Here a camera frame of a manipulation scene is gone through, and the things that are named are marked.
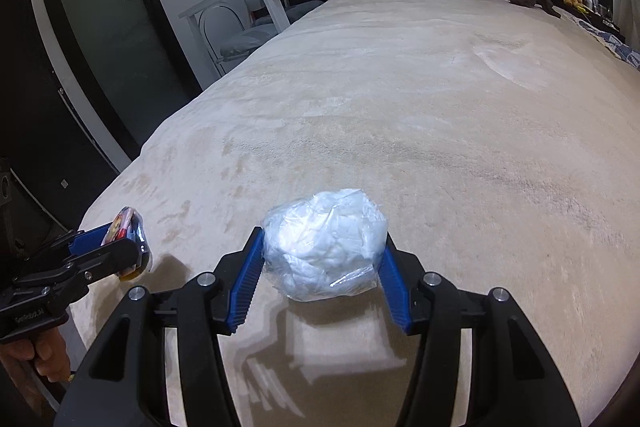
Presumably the clear bag of white tissue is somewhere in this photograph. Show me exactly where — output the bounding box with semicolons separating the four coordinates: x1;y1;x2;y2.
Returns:
262;188;388;303

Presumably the blue white patterned cloth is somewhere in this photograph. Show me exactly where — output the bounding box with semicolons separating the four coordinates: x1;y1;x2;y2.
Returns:
573;17;640;70

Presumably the dark brown cloth on bed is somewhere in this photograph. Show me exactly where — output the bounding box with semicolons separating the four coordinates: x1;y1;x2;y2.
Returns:
509;0;561;18

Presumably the colourful snack wrapper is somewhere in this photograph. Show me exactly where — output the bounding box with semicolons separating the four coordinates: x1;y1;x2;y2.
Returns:
101;206;152;281

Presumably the beige plush bed blanket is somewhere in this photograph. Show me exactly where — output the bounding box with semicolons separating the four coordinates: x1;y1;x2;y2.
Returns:
81;0;639;424

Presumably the white metal chair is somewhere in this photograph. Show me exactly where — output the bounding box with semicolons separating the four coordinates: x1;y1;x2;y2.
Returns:
198;0;278;77

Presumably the person's left hand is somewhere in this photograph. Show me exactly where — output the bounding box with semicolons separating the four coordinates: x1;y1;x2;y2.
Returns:
1;327;70;383

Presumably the dark glass door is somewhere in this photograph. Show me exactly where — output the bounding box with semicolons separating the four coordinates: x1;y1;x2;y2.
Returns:
44;0;202;158

